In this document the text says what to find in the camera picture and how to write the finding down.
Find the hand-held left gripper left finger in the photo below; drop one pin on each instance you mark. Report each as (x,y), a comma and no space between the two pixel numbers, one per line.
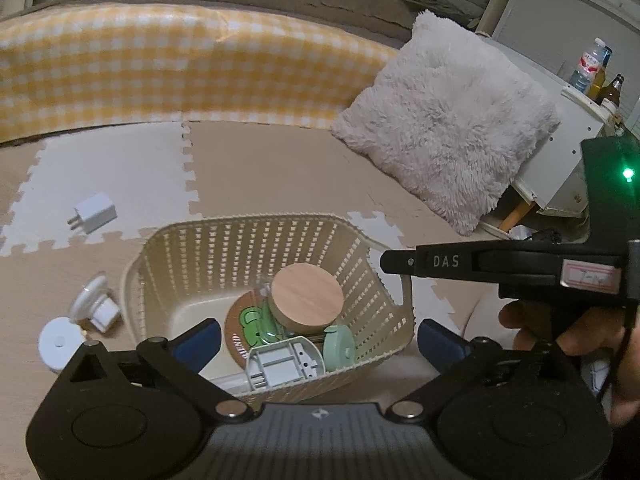
(205,340)

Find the beige white foam puzzle mat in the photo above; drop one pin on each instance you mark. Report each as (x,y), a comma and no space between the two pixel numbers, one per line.
(280,170)

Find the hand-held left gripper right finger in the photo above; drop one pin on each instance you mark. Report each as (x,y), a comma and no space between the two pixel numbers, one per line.
(435,337)

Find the cream plastic lattice basket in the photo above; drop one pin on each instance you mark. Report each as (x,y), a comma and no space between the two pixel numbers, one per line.
(200,245)

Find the white grey plastic holder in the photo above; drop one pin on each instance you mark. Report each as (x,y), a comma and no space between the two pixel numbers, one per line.
(280,365)

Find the clear bottle with red label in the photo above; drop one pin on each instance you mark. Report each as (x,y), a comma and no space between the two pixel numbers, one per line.
(585,67)

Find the white suction cup holder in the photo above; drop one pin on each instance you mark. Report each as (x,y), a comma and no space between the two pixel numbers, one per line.
(102,312)

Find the mint green tape measure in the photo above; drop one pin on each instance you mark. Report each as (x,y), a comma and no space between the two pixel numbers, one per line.
(337,350)

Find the cork coaster with green frog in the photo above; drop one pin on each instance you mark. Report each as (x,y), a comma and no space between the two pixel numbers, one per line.
(235,342)

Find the white wall charger plug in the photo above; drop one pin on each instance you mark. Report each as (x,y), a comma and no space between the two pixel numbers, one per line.
(95,210)

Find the brown glass bottle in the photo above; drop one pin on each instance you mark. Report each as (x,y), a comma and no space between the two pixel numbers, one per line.
(611,94)

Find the folded olive blanket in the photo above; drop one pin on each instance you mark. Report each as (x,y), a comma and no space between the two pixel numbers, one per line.
(450,0)

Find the wooden furniture leg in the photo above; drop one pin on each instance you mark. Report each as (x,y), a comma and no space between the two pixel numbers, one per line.
(515,216)

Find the white cabinet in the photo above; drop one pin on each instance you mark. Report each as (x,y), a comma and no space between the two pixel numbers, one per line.
(550,125)

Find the yellow oil bottle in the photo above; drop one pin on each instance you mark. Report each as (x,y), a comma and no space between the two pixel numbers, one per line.
(599,80)

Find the white fluffy pillow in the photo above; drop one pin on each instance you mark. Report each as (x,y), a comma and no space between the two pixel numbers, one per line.
(440,120)

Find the person's right hand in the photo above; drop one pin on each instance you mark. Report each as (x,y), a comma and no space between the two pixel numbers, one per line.
(525,321)

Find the white round puck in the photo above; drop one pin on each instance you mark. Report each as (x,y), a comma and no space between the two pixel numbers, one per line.
(57,342)

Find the yellow checked mattress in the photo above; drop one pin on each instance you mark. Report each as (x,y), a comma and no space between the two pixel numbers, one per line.
(150,70)

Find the glass jar with wooden lid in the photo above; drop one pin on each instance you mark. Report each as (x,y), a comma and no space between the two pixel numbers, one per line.
(305,292)

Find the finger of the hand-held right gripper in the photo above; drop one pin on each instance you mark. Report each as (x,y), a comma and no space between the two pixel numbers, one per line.
(450,261)

